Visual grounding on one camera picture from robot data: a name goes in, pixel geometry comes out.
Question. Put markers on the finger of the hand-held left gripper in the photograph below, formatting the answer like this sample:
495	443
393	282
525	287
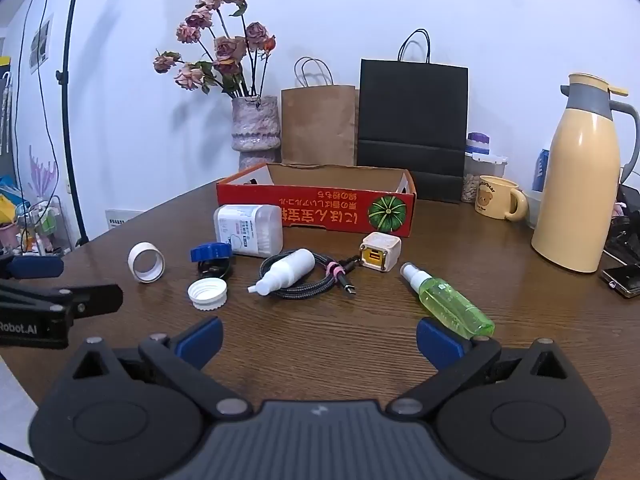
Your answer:
95	299
37	267

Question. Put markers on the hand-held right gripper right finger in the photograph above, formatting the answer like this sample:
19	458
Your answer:
437	340

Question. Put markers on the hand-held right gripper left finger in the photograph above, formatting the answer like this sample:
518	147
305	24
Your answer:
200	340

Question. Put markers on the green spray bottle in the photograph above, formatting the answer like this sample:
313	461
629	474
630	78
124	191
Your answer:
450	305

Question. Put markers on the white bottle cap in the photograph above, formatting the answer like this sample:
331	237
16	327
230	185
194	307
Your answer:
207	296

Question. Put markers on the white tape roll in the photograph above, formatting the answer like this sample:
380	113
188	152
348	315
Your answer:
135	260

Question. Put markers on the blue and black small device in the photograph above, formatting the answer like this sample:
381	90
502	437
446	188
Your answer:
210	251

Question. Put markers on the white yellow charger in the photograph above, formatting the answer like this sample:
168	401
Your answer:
380	252

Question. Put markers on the white spray bottle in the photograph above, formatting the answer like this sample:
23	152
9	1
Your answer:
290	265

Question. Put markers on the clear cotton swab box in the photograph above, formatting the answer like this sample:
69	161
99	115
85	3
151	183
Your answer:
247	230

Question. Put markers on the red cardboard box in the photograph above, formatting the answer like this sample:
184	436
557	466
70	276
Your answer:
310	210

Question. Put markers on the black tripod leg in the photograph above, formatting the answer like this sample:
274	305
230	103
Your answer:
15	450

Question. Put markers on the yellow bear mug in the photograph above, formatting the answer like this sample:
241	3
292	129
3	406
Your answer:
495	200

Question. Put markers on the black light stand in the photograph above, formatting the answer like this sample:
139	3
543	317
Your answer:
67	110

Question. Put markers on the small white cup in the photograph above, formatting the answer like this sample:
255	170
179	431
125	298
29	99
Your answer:
532	207

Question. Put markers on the clear food jar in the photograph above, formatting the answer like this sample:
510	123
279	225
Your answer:
470	180

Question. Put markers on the dark phone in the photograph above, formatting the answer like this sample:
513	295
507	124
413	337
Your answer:
622	280

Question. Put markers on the blue drink can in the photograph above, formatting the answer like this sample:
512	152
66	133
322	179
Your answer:
542	170

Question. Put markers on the purple white small container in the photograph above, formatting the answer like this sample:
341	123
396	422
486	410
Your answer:
477	144

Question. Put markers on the yellow thermos jug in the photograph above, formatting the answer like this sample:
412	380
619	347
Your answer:
577	185

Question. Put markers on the pink marbled vase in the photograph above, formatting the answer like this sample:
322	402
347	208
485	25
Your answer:
255	127

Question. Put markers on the black folded device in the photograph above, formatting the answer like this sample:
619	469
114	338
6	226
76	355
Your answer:
625	225

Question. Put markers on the black paper bag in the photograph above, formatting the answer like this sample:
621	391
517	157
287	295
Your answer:
412	115

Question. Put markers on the brown paper bag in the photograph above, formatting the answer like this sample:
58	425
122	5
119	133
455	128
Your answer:
317	125

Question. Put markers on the dried rose bouquet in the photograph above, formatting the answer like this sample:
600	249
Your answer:
227	52

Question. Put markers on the wall picture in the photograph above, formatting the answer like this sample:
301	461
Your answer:
41	42

